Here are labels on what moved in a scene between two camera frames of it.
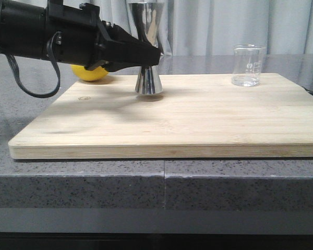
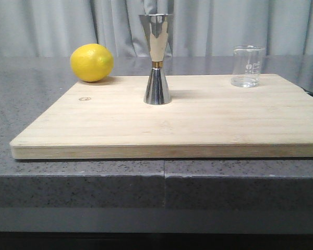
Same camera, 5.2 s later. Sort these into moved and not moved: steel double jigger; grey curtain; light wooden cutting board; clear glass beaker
Moved: steel double jigger
Not moved: clear glass beaker; grey curtain; light wooden cutting board
